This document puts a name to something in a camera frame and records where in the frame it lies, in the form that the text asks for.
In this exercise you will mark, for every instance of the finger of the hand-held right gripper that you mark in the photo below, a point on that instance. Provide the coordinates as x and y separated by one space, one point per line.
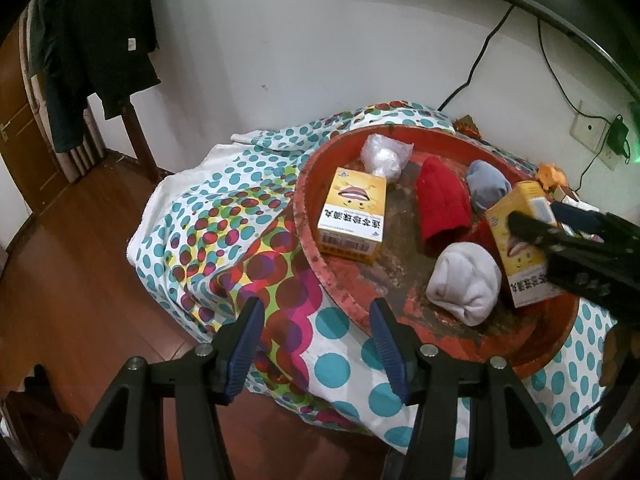
575 219
530 230

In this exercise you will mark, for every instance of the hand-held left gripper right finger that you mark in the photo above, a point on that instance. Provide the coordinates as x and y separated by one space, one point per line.
390 350

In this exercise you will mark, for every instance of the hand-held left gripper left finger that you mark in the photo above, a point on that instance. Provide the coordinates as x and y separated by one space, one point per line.
245 350

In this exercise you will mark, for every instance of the plain red sock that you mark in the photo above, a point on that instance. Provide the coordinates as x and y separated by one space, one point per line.
482 237

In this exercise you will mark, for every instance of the yellow medicine box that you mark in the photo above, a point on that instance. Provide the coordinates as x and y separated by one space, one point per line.
350 210
525 280

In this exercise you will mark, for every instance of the light blue sock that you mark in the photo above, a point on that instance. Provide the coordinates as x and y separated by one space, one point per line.
487 185

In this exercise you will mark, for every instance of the white sock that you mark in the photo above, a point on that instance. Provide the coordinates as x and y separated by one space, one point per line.
465 280

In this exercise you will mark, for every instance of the red sock gold embroidery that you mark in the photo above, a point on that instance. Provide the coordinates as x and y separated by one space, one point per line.
442 200

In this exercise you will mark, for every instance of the round red tray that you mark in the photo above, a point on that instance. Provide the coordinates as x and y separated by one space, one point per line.
400 240

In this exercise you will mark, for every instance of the white plastic bag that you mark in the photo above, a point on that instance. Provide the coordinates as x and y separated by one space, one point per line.
382 157

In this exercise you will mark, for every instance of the small white brown box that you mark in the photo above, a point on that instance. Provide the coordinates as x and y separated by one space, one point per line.
565 194

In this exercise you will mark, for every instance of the orange toy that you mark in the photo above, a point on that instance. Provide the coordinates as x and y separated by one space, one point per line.
550 174

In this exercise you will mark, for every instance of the black charger adapter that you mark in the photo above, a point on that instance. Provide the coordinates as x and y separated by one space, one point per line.
617 132

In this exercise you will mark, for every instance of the red snack wrapper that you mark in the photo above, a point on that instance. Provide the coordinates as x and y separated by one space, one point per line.
467 125

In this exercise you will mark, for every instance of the polka dot tablecloth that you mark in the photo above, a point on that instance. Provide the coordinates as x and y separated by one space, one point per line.
225 210

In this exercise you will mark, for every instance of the wooden chair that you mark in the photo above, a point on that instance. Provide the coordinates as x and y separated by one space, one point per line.
140 135

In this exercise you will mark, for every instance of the wooden door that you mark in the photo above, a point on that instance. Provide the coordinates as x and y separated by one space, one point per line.
20 160

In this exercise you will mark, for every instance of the dark hanging clothing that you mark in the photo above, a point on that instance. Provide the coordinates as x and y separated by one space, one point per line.
100 35

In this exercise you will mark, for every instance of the white wall socket plate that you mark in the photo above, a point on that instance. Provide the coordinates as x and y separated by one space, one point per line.
587 130

